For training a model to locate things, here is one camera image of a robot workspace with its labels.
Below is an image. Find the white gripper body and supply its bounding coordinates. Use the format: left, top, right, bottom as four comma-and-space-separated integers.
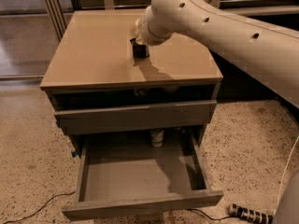
136, 7, 172, 46

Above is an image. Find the black rxbar chocolate wrapper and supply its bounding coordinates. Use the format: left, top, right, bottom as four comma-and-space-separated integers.
130, 38, 150, 59

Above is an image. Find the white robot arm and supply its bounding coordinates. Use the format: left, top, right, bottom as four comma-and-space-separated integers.
135, 0, 299, 107

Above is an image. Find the grey drawer cabinet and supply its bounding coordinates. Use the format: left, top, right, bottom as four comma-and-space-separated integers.
40, 9, 222, 151

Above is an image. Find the white can in drawer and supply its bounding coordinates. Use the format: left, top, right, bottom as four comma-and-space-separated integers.
150, 129, 164, 147

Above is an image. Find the open grey middle drawer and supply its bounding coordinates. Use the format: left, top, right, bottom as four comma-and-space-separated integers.
62, 132, 223, 221

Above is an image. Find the blue tape piece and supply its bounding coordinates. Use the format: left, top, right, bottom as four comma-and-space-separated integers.
71, 151, 78, 158

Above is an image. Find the black power strip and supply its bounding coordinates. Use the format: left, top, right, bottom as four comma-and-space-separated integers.
228, 203, 273, 224

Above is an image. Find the black floor cable left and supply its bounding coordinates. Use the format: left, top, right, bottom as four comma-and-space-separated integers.
2, 190, 77, 224

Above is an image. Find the black power strip cable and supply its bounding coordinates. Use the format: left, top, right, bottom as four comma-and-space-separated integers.
186, 208, 232, 222

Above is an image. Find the white cable with plug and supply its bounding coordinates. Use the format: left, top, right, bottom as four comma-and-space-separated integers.
274, 134, 299, 215

